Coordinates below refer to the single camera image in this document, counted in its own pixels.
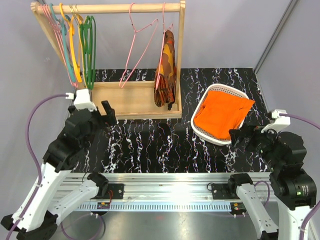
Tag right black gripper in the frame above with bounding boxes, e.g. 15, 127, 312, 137
229, 121, 283, 171

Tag orange trousers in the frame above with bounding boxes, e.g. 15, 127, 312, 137
194, 91, 255, 140

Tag pink wire hanger with orange trousers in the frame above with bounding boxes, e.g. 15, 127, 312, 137
118, 2, 160, 89

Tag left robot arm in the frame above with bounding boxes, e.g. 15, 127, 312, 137
0, 100, 117, 240

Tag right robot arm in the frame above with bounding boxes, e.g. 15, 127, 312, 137
226, 125, 320, 240

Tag camouflage patterned trousers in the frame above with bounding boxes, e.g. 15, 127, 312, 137
154, 29, 177, 111

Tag green hanger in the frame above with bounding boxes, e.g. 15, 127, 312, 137
79, 18, 94, 91
82, 14, 98, 91

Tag yellow hanger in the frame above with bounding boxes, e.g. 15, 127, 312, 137
59, 3, 82, 83
73, 14, 83, 83

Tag teal hanger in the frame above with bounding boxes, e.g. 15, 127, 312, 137
49, 3, 78, 88

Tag wooden clothes rack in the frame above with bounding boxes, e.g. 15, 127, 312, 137
30, 0, 186, 120

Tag white perforated plastic basket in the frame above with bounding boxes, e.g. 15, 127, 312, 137
190, 83, 249, 146

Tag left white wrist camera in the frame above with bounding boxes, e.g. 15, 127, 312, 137
65, 88, 98, 112

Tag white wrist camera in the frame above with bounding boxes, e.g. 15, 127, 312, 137
261, 109, 291, 133
65, 88, 98, 112

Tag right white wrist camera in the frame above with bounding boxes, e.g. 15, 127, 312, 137
261, 109, 291, 133

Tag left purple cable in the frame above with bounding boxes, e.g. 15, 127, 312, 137
4, 93, 68, 240

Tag aluminium mounting rail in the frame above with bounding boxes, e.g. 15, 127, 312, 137
57, 172, 278, 213

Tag pink wire hanger with camouflage trousers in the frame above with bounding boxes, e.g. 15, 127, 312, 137
155, 2, 166, 90

